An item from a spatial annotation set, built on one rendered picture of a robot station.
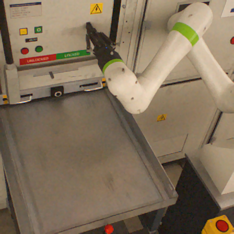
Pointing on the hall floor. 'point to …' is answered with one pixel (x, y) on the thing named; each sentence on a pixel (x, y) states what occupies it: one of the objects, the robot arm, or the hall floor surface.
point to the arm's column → (191, 206)
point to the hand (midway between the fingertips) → (90, 29)
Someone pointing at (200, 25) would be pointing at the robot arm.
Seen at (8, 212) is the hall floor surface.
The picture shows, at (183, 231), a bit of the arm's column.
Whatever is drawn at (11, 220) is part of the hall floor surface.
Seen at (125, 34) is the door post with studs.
